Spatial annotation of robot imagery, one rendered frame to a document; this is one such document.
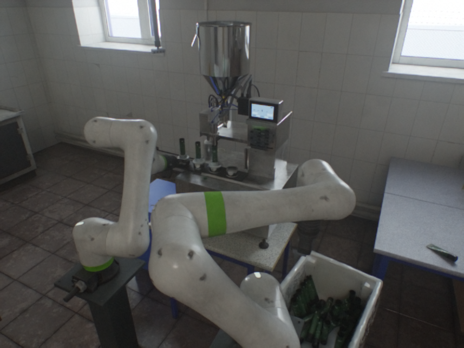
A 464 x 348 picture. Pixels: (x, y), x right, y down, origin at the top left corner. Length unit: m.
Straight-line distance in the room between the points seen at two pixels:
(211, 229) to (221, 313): 0.19
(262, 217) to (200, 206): 0.16
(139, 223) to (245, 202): 0.57
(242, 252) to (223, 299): 1.04
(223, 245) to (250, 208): 1.01
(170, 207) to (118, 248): 0.55
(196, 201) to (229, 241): 1.06
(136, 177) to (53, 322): 1.64
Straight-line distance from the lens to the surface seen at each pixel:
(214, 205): 0.80
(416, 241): 2.11
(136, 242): 1.29
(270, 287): 1.05
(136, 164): 1.28
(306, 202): 0.87
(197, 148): 1.91
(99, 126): 1.35
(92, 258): 1.41
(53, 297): 2.87
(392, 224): 2.18
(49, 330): 2.68
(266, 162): 1.82
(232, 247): 1.81
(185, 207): 0.80
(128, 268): 1.52
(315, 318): 1.83
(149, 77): 3.98
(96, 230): 1.35
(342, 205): 0.90
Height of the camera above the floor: 1.94
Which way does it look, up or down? 28 degrees down
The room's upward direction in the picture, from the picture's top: straight up
